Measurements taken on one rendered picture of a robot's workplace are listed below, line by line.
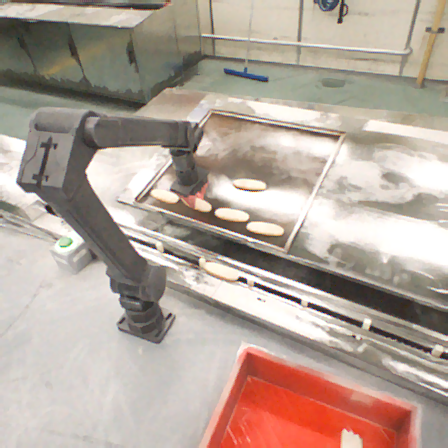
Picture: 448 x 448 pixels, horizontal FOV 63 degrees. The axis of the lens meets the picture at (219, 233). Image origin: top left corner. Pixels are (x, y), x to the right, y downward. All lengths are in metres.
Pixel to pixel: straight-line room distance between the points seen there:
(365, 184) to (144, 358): 0.74
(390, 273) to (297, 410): 0.38
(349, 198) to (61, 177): 0.77
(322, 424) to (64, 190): 0.61
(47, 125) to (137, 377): 0.54
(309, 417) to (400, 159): 0.77
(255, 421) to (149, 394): 0.22
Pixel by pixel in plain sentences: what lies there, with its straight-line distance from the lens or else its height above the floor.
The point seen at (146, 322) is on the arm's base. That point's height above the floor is 0.87.
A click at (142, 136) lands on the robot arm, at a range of 0.72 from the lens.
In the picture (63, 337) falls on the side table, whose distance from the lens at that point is 0.98.
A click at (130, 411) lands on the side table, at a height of 0.82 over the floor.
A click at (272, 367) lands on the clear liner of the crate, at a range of 0.75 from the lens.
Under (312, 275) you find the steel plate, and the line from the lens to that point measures 0.99.
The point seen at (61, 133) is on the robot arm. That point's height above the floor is 1.34.
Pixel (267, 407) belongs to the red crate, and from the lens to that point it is 0.80.
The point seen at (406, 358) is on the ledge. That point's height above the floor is 0.86.
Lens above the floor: 1.57
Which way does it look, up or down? 43 degrees down
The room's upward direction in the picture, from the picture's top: 6 degrees counter-clockwise
